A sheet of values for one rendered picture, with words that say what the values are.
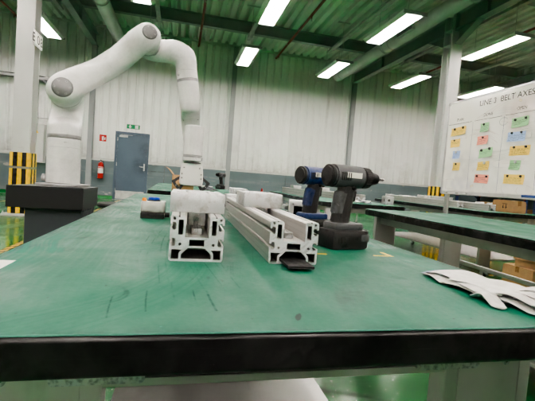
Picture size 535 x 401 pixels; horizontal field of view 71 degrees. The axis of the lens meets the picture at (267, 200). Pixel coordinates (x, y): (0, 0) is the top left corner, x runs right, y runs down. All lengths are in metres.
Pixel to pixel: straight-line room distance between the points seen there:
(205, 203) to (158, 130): 11.79
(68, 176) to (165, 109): 11.07
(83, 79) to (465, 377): 1.50
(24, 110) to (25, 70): 0.67
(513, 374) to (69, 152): 1.50
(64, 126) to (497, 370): 1.51
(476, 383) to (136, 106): 12.39
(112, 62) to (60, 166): 0.45
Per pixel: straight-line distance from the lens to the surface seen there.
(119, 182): 12.58
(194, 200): 0.79
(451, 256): 3.50
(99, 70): 1.68
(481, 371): 0.72
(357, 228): 1.02
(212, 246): 0.73
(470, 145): 4.39
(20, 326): 0.46
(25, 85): 7.92
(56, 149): 1.64
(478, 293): 0.69
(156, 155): 12.50
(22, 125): 7.84
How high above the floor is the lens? 0.94
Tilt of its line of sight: 3 degrees down
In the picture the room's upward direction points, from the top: 4 degrees clockwise
